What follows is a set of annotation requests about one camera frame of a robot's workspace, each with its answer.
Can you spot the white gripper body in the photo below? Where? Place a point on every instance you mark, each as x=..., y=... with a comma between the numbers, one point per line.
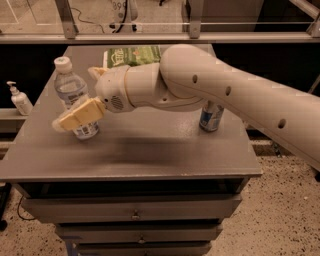
x=111, y=89

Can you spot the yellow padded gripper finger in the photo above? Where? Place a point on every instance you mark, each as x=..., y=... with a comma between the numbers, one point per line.
x=96, y=72
x=84, y=111

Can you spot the blue label plastic water bottle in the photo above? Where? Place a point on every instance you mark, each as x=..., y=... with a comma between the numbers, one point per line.
x=70, y=87

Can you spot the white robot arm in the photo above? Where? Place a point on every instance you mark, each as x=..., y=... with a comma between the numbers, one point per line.
x=185, y=78

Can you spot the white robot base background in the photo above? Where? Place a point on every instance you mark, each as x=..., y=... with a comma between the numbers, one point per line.
x=124, y=14

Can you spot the white pump dispenser bottle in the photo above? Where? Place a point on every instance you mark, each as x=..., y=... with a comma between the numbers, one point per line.
x=20, y=99

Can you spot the green chip bag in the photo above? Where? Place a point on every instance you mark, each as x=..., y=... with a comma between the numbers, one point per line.
x=132, y=56

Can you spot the silver blue drink can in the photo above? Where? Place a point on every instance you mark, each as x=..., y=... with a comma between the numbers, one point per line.
x=211, y=115

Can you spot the middle grey drawer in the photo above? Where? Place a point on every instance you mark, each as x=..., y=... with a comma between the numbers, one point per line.
x=140, y=233

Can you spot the grey drawer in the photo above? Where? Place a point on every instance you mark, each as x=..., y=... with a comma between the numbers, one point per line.
x=148, y=249
x=140, y=233
x=126, y=209

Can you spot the bottom grey drawer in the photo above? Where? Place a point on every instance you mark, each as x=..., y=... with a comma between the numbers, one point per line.
x=148, y=249

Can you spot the top grey drawer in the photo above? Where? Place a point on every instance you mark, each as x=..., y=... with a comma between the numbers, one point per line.
x=126, y=209

